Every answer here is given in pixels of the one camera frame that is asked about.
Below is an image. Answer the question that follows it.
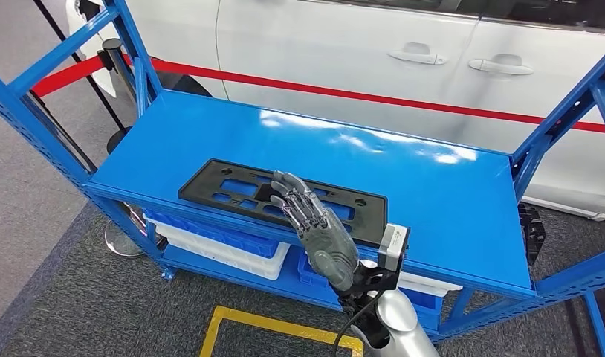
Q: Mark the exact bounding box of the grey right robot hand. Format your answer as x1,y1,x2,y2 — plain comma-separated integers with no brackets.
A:
269,170,360,292

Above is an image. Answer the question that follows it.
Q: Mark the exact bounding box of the black plastic panel part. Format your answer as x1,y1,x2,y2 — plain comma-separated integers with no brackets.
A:
178,158,388,248

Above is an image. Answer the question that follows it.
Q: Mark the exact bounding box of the blue metal shelf rack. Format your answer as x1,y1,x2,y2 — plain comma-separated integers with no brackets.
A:
0,0,605,357

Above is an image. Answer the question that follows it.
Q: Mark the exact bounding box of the red barrier belt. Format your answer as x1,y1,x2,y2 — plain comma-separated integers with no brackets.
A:
31,55,605,135

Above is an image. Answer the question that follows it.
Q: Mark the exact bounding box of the white car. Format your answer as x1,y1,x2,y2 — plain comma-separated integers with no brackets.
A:
65,0,605,222

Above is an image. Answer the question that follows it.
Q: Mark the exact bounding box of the black plastic crate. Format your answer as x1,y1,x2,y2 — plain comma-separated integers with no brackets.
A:
518,202,547,267

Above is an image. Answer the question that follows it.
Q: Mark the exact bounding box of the thin black stand pole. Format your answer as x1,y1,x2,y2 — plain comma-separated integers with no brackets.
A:
32,0,135,155

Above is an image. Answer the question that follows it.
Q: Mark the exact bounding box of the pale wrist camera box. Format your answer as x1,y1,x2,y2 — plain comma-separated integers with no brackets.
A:
378,222,411,273

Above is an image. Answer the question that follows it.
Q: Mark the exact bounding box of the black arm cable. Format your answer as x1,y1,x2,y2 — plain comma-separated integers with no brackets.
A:
330,290,387,357

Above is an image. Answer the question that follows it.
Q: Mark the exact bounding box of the white car door handle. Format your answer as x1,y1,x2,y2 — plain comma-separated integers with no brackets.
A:
468,53,535,77
386,42,449,66

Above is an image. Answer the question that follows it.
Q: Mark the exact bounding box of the chrome stanchion post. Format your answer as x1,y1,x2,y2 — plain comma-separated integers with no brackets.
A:
101,38,161,258

